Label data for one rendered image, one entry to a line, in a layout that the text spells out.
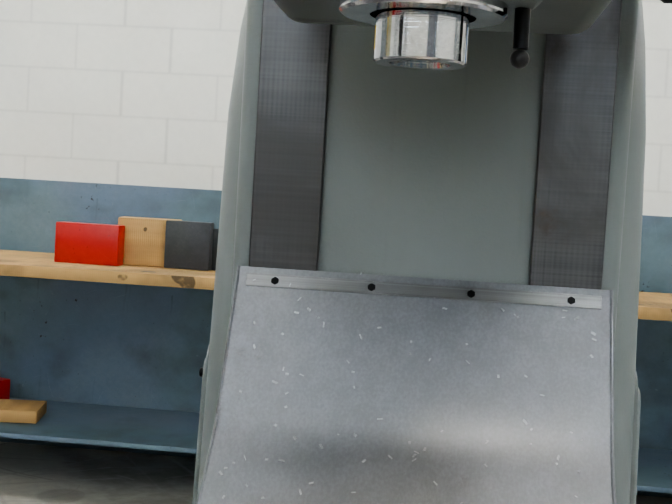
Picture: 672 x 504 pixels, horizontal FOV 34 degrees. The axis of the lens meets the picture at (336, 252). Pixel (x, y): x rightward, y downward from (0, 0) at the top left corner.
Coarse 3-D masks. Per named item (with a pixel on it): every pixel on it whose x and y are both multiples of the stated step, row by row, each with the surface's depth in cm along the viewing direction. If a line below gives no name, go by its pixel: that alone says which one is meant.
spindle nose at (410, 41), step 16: (384, 16) 54; (400, 16) 54; (416, 16) 53; (432, 16) 53; (448, 16) 54; (464, 16) 54; (384, 32) 54; (400, 32) 54; (416, 32) 53; (432, 32) 53; (448, 32) 54; (464, 32) 54; (384, 48) 54; (400, 48) 54; (416, 48) 53; (432, 48) 53; (448, 48) 54; (464, 48) 55; (384, 64) 57; (400, 64) 57; (416, 64) 57; (432, 64) 57; (448, 64) 56; (464, 64) 55
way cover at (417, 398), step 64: (256, 320) 92; (320, 320) 92; (384, 320) 91; (448, 320) 91; (512, 320) 91; (576, 320) 90; (256, 384) 90; (320, 384) 90; (384, 384) 89; (448, 384) 89; (512, 384) 88; (576, 384) 88; (256, 448) 87; (320, 448) 87; (384, 448) 87; (448, 448) 87; (512, 448) 86; (576, 448) 86
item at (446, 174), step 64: (256, 0) 94; (640, 0) 100; (256, 64) 94; (320, 64) 93; (576, 64) 91; (640, 64) 96; (256, 128) 94; (320, 128) 93; (384, 128) 93; (448, 128) 93; (512, 128) 92; (576, 128) 91; (640, 128) 94; (256, 192) 94; (320, 192) 93; (384, 192) 93; (448, 192) 93; (512, 192) 92; (576, 192) 91; (640, 192) 95; (256, 256) 94; (320, 256) 94; (384, 256) 94; (448, 256) 93; (512, 256) 92; (576, 256) 91; (640, 256) 96
